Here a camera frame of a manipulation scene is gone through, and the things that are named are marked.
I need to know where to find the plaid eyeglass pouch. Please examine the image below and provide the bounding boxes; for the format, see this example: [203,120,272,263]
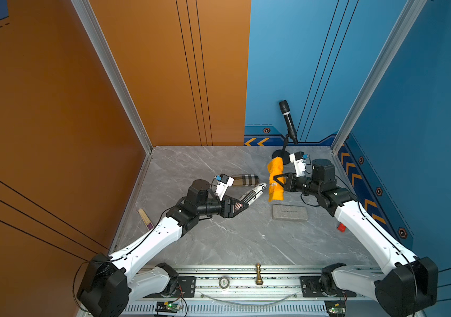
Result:
[232,174,260,187]

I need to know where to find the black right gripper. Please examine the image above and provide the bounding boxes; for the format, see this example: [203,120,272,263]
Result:
[274,172,323,198]

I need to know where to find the brass chess piece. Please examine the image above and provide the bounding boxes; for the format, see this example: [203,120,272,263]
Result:
[255,263,264,285]

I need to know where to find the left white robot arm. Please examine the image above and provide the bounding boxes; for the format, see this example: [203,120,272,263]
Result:
[72,175,266,316]

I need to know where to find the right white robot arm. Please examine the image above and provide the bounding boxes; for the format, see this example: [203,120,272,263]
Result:
[270,159,438,316]

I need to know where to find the black microphone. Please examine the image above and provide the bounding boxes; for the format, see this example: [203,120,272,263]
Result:
[279,100,299,145]

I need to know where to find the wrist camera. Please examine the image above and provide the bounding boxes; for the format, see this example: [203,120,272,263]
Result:
[289,151,308,177]
[214,174,234,201]

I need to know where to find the wooden folding fan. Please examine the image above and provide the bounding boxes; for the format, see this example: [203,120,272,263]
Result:
[138,208,154,230]

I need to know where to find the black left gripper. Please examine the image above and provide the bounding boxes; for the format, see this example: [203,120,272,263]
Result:
[196,194,248,220]

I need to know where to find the black microphone stand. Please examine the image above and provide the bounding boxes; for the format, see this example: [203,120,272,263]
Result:
[272,134,290,165]

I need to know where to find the aluminium corner post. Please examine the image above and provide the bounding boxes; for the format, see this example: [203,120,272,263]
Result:
[331,0,427,155]
[71,0,154,155]

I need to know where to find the left green circuit board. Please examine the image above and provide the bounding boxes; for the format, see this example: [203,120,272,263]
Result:
[155,301,183,314]

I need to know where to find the yellow microfibre cloth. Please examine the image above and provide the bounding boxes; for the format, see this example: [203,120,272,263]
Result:
[267,157,284,202]

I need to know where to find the green circuit board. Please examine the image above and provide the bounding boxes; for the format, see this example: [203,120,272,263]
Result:
[325,301,346,317]
[155,301,183,314]

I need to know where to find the right green circuit board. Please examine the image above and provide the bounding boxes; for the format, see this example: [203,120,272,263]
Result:
[325,301,346,317]

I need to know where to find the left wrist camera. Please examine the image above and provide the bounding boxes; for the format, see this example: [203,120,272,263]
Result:
[214,174,234,201]

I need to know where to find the aluminium corner post right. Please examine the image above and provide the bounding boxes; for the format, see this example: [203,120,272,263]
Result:
[331,0,427,155]

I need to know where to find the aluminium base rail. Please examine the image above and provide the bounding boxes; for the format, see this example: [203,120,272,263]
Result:
[76,263,424,317]

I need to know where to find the aluminium corner post left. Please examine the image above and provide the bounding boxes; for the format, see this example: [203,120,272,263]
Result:
[71,0,154,155]

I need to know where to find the red small toy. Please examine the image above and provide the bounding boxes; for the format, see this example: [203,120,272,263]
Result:
[337,223,346,232]

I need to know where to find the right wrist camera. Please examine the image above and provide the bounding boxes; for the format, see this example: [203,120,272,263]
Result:
[289,151,308,177]

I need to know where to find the grey eyeglass case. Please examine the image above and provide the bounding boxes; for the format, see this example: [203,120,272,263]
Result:
[272,205,308,221]

